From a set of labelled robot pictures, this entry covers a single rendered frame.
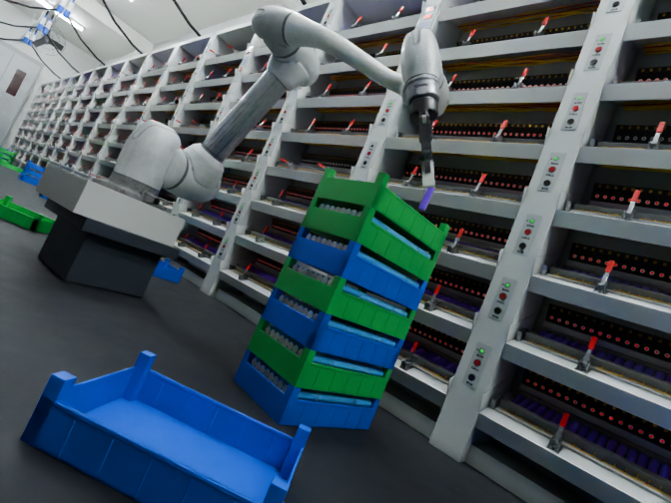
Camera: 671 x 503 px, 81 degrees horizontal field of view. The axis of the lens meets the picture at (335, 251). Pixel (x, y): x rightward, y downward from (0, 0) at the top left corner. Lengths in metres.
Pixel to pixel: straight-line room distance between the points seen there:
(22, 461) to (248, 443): 0.29
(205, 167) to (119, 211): 0.37
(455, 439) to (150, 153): 1.26
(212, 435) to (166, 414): 0.08
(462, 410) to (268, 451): 0.65
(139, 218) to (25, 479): 0.96
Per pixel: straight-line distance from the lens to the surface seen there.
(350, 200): 0.87
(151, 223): 1.40
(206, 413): 0.70
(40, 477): 0.55
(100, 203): 1.33
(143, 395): 0.74
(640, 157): 1.30
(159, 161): 1.45
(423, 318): 1.28
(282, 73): 1.55
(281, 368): 0.87
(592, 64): 1.48
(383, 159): 1.65
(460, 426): 1.20
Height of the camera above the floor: 0.30
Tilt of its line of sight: 5 degrees up
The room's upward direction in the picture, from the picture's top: 23 degrees clockwise
